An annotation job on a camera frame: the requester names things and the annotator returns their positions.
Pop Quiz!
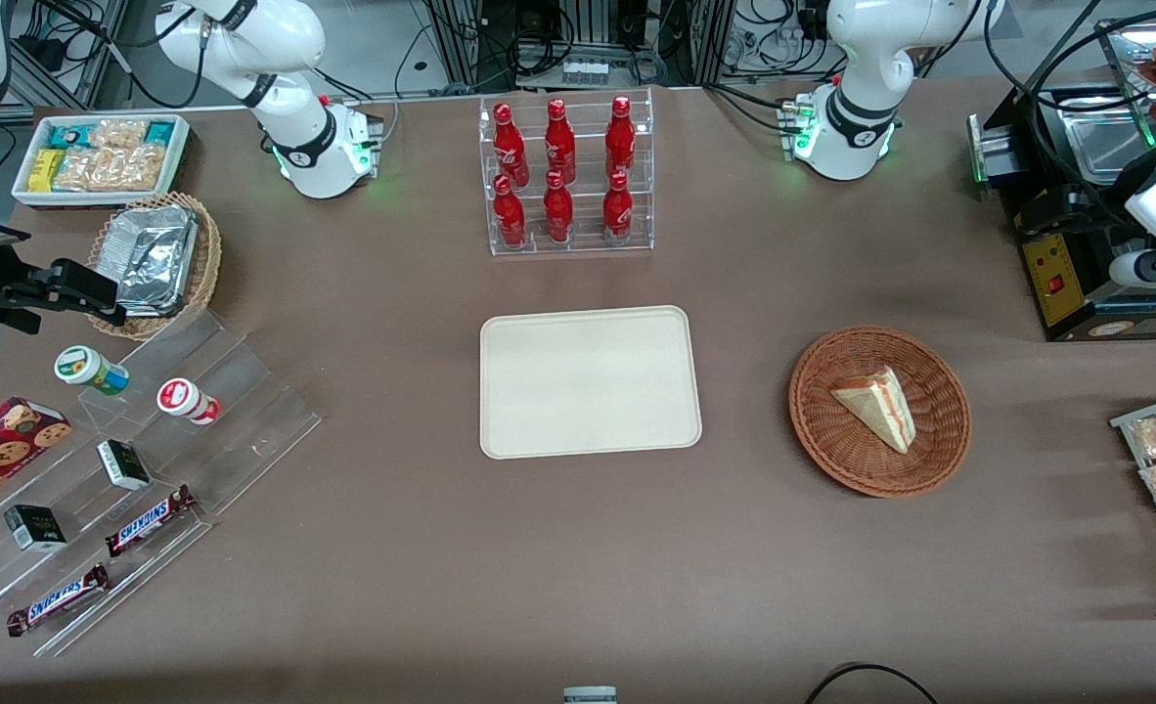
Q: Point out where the small clear rice cracker bag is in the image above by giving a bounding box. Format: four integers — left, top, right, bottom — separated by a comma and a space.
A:
89, 118, 150, 151

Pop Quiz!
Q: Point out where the beige plastic tray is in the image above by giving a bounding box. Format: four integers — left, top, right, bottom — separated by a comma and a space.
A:
479, 305, 703, 461

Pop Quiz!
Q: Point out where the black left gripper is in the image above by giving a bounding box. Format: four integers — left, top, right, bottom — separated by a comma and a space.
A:
1016, 147, 1156, 255

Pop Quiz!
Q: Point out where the light wicker basket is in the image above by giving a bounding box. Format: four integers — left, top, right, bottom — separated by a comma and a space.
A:
87, 192, 223, 341

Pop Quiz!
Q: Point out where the black table cable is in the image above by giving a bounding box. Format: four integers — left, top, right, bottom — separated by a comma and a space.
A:
803, 662, 941, 704

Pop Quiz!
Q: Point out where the aluminium foil container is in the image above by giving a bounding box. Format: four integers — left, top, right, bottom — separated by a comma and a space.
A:
107, 204, 200, 318

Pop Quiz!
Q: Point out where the steel machine tray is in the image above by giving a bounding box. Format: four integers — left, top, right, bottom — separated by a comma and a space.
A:
1055, 96, 1156, 187

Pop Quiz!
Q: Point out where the red plaid cookie box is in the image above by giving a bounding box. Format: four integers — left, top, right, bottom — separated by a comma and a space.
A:
0, 396, 73, 519

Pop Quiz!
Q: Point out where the black machine with yellow panel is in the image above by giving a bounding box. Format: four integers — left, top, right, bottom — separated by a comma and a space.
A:
969, 83, 1156, 343

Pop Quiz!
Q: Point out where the yellow snack pack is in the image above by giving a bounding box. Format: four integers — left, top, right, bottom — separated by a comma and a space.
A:
28, 149, 67, 193

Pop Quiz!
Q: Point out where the triangle sandwich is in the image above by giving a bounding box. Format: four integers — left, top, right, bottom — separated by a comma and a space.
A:
829, 366, 917, 456

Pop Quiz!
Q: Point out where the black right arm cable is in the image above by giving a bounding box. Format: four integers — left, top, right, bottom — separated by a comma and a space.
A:
11, 0, 209, 110

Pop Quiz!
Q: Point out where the Snickers chocolate bar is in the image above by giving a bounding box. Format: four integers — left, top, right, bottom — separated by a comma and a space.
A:
105, 485, 198, 558
6, 563, 111, 638

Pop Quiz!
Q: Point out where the red cola bottle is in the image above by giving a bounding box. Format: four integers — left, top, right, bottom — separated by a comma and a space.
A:
493, 174, 527, 248
493, 103, 530, 189
605, 95, 637, 180
543, 170, 575, 243
545, 98, 577, 185
602, 171, 634, 245

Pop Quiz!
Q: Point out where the brown wicker basket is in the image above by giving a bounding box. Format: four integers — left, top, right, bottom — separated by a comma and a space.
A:
788, 325, 973, 500

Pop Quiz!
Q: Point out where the white plastic snack bin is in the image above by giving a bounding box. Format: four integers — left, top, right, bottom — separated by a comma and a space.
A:
11, 113, 192, 210

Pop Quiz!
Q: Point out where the small black box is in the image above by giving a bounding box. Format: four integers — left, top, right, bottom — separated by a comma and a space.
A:
97, 439, 152, 492
4, 505, 68, 553

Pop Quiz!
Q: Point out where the clear acrylic stepped stand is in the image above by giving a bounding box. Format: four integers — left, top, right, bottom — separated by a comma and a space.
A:
0, 420, 215, 658
69, 308, 323, 524

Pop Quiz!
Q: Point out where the red lid yogurt cup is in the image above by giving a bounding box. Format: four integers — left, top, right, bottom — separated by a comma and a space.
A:
156, 377, 222, 426

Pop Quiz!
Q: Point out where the clear acrylic bottle rack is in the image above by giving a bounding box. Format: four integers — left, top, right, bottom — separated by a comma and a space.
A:
478, 86, 655, 257

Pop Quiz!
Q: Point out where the green lid yogurt cup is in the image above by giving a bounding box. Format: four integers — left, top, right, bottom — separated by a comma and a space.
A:
54, 345, 131, 397

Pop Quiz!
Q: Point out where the large clear rice cracker bag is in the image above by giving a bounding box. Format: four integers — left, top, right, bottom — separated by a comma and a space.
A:
54, 145, 166, 193

